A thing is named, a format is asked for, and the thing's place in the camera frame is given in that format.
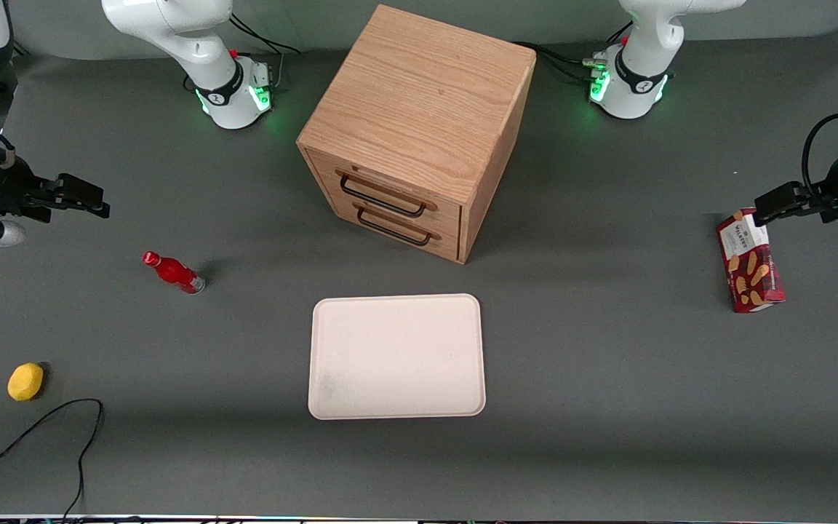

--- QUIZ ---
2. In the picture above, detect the red bottle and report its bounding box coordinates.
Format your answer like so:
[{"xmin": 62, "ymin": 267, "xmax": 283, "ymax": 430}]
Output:
[{"xmin": 142, "ymin": 251, "xmax": 207, "ymax": 295}]

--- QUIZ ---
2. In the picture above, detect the black left base cable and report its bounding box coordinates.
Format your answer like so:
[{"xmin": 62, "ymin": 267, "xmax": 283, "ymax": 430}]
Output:
[{"xmin": 512, "ymin": 40, "xmax": 603, "ymax": 85}]

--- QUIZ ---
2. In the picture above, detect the thin black table cable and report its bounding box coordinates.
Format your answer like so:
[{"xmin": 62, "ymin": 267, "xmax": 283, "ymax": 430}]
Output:
[{"xmin": 0, "ymin": 398, "xmax": 105, "ymax": 522}]

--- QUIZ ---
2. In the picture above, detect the black base cable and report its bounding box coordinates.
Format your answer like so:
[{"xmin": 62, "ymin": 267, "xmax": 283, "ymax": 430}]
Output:
[
  {"xmin": 228, "ymin": 13, "xmax": 302, "ymax": 56},
  {"xmin": 512, "ymin": 40, "xmax": 603, "ymax": 85}
]

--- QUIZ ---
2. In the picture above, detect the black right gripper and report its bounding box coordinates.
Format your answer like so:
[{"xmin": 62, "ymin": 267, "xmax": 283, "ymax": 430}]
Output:
[{"xmin": 0, "ymin": 154, "xmax": 111, "ymax": 223}]

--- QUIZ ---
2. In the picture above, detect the black right base cable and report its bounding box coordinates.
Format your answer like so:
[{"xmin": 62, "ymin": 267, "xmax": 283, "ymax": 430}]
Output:
[{"xmin": 228, "ymin": 13, "xmax": 302, "ymax": 56}]

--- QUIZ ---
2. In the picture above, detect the yellow lemon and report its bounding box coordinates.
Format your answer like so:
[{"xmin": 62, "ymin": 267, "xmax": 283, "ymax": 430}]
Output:
[{"xmin": 7, "ymin": 362, "xmax": 45, "ymax": 402}]

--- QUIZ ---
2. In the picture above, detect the wooden drawer cabinet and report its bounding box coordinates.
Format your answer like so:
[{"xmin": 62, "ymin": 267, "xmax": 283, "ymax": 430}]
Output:
[{"xmin": 295, "ymin": 4, "xmax": 538, "ymax": 265}]

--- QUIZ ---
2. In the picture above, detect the red cookie box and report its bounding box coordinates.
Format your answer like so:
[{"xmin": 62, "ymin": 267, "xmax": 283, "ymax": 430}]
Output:
[{"xmin": 716, "ymin": 207, "xmax": 786, "ymax": 314}]

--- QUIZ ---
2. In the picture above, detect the cream plastic tray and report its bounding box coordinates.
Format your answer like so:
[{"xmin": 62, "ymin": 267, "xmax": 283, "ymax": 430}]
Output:
[{"xmin": 308, "ymin": 293, "xmax": 487, "ymax": 421}]

